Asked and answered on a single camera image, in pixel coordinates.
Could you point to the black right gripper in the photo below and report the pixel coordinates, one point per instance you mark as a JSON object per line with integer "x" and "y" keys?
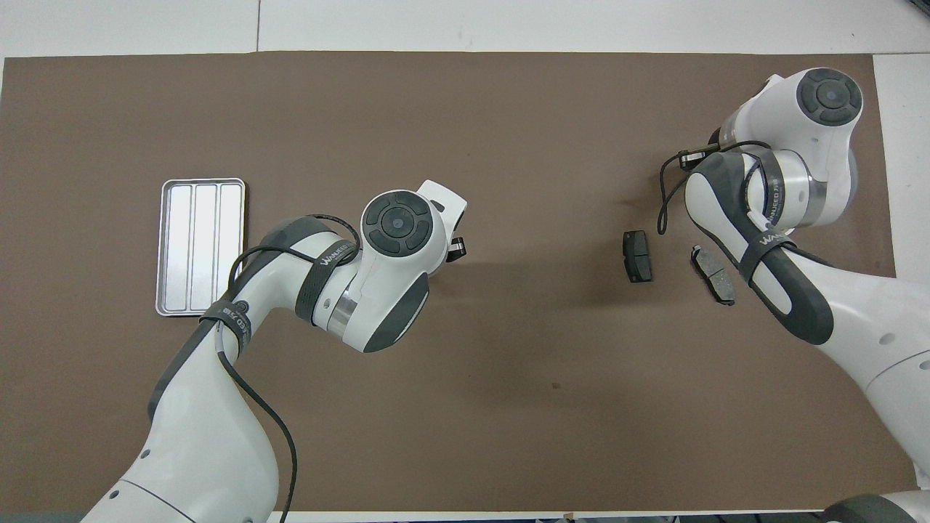
{"x": 716, "y": 139}

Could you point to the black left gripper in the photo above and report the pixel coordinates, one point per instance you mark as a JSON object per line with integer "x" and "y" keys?
{"x": 458, "y": 248}

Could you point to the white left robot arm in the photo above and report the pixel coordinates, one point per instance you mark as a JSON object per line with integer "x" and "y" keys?
{"x": 196, "y": 450}

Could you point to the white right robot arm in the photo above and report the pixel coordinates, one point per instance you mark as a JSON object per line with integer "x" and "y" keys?
{"x": 872, "y": 319}

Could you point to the silver metal tray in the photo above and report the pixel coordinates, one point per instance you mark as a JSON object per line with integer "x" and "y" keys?
{"x": 174, "y": 247}

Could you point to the curved dark brake pad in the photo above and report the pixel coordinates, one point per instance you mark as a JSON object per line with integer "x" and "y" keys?
{"x": 716, "y": 280}

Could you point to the rectangular dark brake pad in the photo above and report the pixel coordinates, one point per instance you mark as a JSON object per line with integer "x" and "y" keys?
{"x": 637, "y": 258}

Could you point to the brown table mat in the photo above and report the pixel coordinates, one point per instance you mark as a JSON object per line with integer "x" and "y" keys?
{"x": 508, "y": 109}

